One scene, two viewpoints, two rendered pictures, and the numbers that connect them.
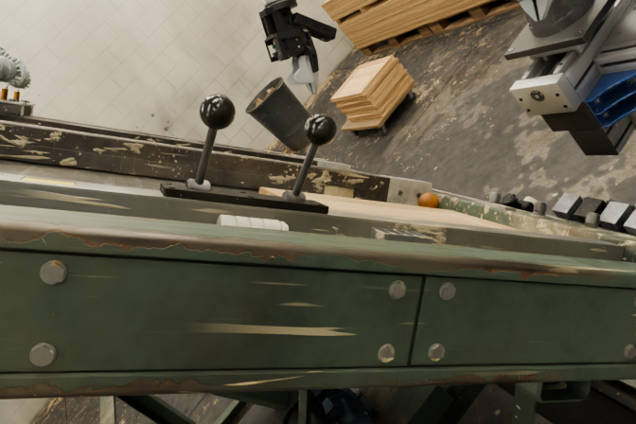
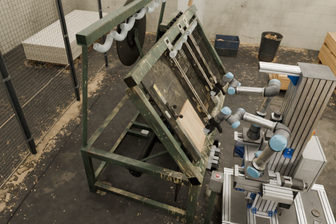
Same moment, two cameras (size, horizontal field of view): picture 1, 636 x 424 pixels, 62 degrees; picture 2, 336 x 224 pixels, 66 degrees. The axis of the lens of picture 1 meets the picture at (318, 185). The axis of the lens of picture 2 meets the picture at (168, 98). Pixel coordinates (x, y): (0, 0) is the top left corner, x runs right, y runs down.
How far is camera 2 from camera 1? 2.00 m
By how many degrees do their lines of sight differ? 28
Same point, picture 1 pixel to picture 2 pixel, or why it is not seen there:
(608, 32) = (253, 145)
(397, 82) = not seen: hidden behind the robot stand
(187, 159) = (186, 84)
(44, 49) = not seen: outside the picture
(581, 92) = (237, 144)
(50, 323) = (146, 114)
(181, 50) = not seen: outside the picture
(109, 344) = (147, 117)
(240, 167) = (191, 92)
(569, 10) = (250, 136)
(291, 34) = (216, 89)
